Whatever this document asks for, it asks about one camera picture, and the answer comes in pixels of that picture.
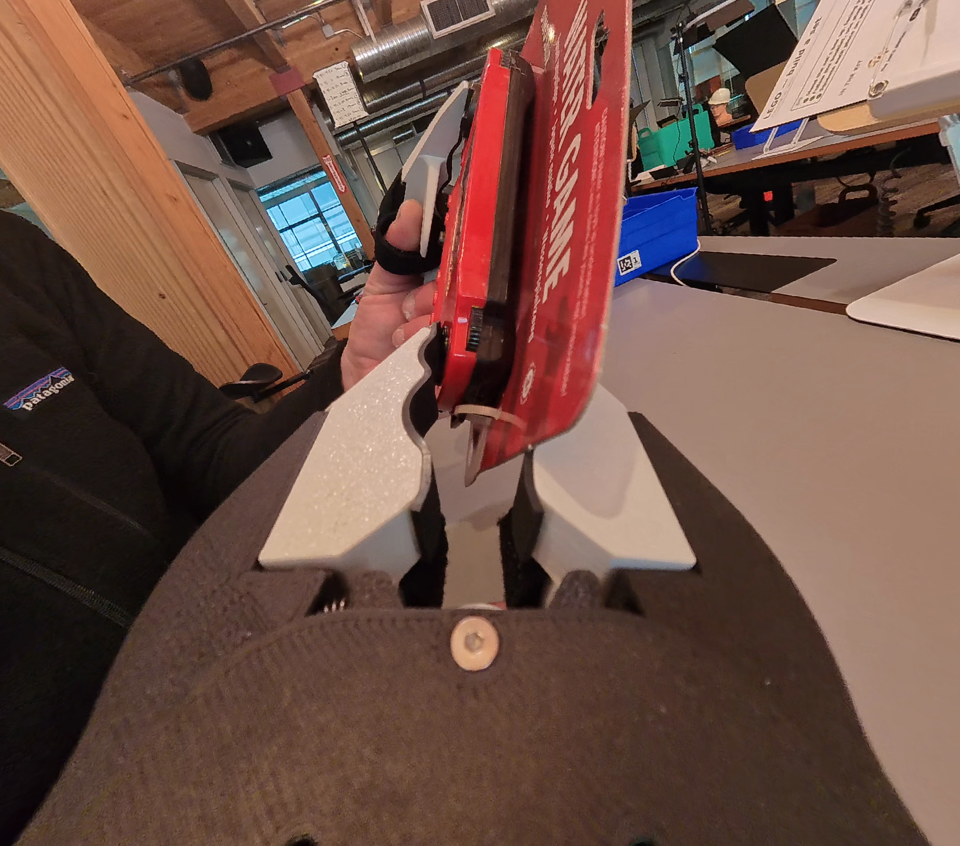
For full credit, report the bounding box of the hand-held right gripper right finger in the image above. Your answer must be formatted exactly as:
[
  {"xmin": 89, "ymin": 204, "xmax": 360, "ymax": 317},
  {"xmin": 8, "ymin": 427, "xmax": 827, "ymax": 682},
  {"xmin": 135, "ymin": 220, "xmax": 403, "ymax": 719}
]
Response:
[{"xmin": 512, "ymin": 382, "xmax": 700, "ymax": 589}]

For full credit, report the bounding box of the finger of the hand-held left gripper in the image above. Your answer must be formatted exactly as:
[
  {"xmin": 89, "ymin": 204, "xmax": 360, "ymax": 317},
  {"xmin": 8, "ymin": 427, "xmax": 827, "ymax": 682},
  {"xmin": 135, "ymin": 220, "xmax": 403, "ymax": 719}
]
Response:
[{"xmin": 400, "ymin": 81, "xmax": 474, "ymax": 259}]

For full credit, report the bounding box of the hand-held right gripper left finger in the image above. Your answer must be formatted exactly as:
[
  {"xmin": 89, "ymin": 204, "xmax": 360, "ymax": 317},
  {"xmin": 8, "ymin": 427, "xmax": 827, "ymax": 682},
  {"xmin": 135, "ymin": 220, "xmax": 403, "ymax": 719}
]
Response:
[{"xmin": 257, "ymin": 327, "xmax": 441, "ymax": 574}]

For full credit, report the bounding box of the person's left forearm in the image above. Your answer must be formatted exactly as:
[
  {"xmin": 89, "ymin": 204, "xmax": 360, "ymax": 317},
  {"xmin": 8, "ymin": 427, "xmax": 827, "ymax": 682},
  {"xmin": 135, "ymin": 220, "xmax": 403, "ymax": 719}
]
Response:
[{"xmin": 161, "ymin": 354, "xmax": 348, "ymax": 524}]

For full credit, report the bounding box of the person's left hand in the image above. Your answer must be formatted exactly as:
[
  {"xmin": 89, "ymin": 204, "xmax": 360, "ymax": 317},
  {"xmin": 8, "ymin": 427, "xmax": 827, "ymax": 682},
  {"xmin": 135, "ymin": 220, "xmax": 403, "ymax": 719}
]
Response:
[{"xmin": 339, "ymin": 197, "xmax": 444, "ymax": 393}]

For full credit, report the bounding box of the white paper note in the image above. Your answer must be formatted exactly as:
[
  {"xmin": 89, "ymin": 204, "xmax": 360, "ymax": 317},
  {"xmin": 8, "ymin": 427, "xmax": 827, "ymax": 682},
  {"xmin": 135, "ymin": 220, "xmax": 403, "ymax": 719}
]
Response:
[{"xmin": 312, "ymin": 61, "xmax": 369, "ymax": 129}]

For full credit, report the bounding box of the white air vent grille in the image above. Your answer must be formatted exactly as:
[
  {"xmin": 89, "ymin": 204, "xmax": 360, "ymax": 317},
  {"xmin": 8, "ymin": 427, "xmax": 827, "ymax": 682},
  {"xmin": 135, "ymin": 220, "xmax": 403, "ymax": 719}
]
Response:
[{"xmin": 419, "ymin": 0, "xmax": 497, "ymax": 40}]

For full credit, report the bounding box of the large blue plastic bin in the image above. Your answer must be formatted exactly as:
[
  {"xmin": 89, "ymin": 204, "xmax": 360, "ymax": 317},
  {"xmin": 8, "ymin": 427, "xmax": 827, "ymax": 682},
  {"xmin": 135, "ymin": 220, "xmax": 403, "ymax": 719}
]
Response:
[{"xmin": 613, "ymin": 188, "xmax": 700, "ymax": 288}]

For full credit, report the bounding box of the green plastic crate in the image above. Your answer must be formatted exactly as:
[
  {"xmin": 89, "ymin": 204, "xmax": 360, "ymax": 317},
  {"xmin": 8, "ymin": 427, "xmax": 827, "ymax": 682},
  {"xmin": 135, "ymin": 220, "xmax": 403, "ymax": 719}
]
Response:
[{"xmin": 635, "ymin": 109, "xmax": 715, "ymax": 178}]

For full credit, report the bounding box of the black tripod light stand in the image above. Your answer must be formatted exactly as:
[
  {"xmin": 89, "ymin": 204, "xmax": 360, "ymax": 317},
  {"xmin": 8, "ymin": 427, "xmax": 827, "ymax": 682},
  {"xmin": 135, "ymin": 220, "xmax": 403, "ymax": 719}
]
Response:
[{"xmin": 669, "ymin": 19, "xmax": 717, "ymax": 238}]

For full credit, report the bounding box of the black table mat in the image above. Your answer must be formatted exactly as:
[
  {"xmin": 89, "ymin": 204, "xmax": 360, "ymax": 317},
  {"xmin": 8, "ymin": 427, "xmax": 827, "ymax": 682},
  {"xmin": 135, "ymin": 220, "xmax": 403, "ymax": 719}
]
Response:
[{"xmin": 646, "ymin": 250, "xmax": 838, "ymax": 296}]

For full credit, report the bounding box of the person's black jacket torso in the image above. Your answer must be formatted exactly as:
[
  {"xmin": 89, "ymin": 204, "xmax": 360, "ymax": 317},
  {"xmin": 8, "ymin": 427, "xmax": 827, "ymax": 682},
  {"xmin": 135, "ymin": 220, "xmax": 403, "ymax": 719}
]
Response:
[{"xmin": 0, "ymin": 208, "xmax": 346, "ymax": 846}]

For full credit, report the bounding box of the small blue plastic bin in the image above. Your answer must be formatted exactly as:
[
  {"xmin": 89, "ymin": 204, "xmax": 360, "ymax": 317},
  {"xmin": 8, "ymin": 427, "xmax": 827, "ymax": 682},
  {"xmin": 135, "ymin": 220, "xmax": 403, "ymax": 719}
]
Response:
[{"xmin": 730, "ymin": 118, "xmax": 805, "ymax": 151}]

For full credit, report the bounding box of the black folded cardboard panel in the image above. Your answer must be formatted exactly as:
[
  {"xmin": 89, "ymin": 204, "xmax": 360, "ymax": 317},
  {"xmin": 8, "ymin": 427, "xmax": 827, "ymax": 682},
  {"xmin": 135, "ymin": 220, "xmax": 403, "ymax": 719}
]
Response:
[{"xmin": 711, "ymin": 2, "xmax": 802, "ymax": 83}]

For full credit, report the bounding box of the white tray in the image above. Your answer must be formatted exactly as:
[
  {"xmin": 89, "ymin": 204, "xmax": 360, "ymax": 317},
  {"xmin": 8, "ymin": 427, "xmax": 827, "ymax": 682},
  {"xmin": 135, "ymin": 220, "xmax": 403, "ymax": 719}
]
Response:
[{"xmin": 845, "ymin": 253, "xmax": 960, "ymax": 341}]

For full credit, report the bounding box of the wooden-top desk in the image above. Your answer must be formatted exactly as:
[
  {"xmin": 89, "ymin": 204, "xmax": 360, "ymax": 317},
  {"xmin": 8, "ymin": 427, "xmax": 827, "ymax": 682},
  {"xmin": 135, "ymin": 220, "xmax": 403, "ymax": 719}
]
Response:
[{"xmin": 628, "ymin": 118, "xmax": 948, "ymax": 238}]

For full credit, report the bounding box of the white instruction sheet clipboard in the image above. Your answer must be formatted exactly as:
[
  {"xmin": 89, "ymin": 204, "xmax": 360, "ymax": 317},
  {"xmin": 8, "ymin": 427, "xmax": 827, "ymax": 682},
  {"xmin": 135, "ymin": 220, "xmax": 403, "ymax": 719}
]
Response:
[{"xmin": 750, "ymin": 0, "xmax": 960, "ymax": 136}]

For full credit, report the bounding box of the black wall monitor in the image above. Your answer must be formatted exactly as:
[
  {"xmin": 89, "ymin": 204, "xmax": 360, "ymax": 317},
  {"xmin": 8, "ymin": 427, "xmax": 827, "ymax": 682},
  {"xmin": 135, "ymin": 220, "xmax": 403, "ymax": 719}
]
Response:
[{"xmin": 216, "ymin": 123, "xmax": 274, "ymax": 169}]

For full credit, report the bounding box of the white cable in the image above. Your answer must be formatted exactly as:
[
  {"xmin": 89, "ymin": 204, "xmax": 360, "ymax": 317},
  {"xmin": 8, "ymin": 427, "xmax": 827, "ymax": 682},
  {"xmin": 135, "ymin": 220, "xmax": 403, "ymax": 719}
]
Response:
[{"xmin": 669, "ymin": 237, "xmax": 703, "ymax": 289}]

